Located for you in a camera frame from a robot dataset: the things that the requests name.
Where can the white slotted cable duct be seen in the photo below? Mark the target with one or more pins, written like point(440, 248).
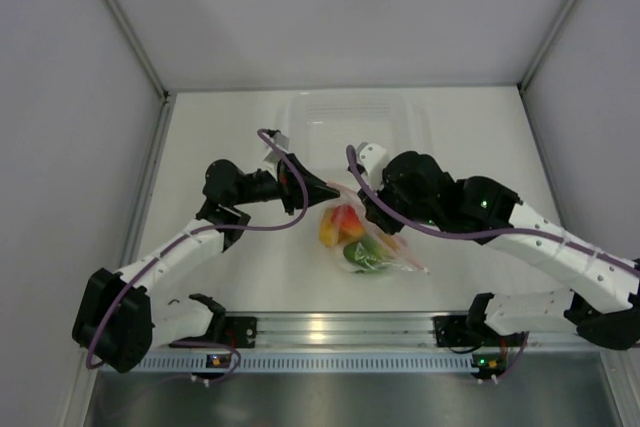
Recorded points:
point(295, 362)

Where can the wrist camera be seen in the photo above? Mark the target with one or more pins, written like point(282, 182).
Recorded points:
point(277, 145)
point(371, 161)

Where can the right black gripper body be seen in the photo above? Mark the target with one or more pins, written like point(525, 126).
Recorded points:
point(390, 221)

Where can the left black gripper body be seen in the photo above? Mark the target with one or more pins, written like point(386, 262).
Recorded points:
point(286, 188)

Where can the clear plastic perforated bin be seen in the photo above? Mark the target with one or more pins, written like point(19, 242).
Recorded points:
point(321, 124)

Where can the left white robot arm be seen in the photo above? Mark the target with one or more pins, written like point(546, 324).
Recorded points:
point(122, 314)

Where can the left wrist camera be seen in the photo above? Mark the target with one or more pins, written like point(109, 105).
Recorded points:
point(277, 145)

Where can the yellow fake banana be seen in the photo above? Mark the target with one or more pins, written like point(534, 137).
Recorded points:
point(328, 232)

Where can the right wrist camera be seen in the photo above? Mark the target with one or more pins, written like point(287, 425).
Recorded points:
point(371, 161)

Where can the clear zip top bag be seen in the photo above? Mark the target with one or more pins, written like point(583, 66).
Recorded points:
point(400, 257)

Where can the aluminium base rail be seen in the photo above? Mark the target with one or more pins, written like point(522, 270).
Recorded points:
point(404, 329)

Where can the red fake apple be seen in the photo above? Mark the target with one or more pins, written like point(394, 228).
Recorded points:
point(347, 221)

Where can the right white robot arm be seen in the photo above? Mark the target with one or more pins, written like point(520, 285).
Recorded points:
point(598, 296)

